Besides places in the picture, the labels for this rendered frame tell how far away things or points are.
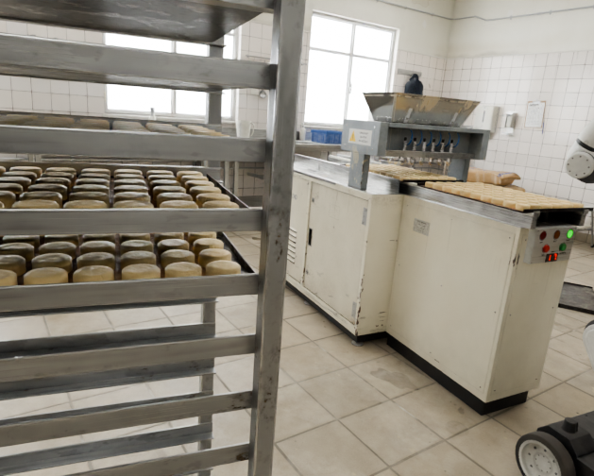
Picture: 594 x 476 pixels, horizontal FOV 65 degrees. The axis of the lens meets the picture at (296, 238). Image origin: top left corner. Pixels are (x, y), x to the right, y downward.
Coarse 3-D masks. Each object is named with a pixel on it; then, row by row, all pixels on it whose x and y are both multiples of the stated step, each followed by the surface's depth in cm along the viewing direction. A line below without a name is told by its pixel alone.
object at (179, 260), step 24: (0, 240) 77; (24, 240) 72; (48, 240) 74; (72, 240) 75; (96, 240) 76; (120, 240) 79; (144, 240) 77; (168, 240) 78; (192, 240) 82; (216, 240) 80; (0, 264) 61; (24, 264) 64; (48, 264) 63; (72, 264) 69; (96, 264) 65; (120, 264) 70; (144, 264) 65; (168, 264) 66; (192, 264) 67; (216, 264) 67
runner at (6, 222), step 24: (0, 216) 51; (24, 216) 52; (48, 216) 53; (72, 216) 54; (96, 216) 54; (120, 216) 55; (144, 216) 56; (168, 216) 57; (192, 216) 58; (216, 216) 59; (240, 216) 61
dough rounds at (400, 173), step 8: (376, 168) 265; (384, 168) 268; (392, 168) 271; (400, 168) 275; (408, 168) 278; (392, 176) 242; (400, 176) 238; (408, 176) 240; (416, 176) 243; (424, 176) 246; (432, 176) 249; (440, 176) 252
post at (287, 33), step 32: (288, 0) 53; (288, 32) 54; (288, 64) 54; (288, 96) 55; (288, 128) 57; (288, 160) 58; (288, 192) 59; (288, 224) 60; (256, 320) 65; (256, 352) 65; (256, 384) 66; (256, 416) 66; (256, 448) 68
